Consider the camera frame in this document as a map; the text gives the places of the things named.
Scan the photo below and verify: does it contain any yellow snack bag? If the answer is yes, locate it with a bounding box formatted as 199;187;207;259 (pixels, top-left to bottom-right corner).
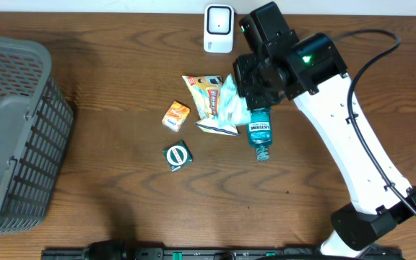
182;76;239;137

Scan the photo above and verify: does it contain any grey plastic mesh basket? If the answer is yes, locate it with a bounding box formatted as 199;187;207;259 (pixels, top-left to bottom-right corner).
0;37;74;235

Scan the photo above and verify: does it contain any light teal tissue packet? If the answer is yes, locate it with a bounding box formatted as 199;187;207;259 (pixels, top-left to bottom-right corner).
217;74;251;126

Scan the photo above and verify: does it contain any teal mouthwash bottle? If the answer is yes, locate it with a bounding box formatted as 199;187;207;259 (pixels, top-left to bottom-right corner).
247;108;272;162

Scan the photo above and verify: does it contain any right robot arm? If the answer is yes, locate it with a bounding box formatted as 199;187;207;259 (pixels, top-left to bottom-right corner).
233;3;416;259

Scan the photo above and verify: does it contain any orange small box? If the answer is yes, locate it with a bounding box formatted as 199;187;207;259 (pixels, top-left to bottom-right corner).
162;101;191;132

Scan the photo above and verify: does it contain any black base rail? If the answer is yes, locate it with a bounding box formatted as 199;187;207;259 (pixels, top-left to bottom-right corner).
41;246;404;260

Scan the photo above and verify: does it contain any green small box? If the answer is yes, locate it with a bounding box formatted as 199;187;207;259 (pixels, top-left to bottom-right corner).
162;141;193;172

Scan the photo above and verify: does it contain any white barcode scanner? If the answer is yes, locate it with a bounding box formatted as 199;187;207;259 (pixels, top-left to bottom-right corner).
203;4;235;53

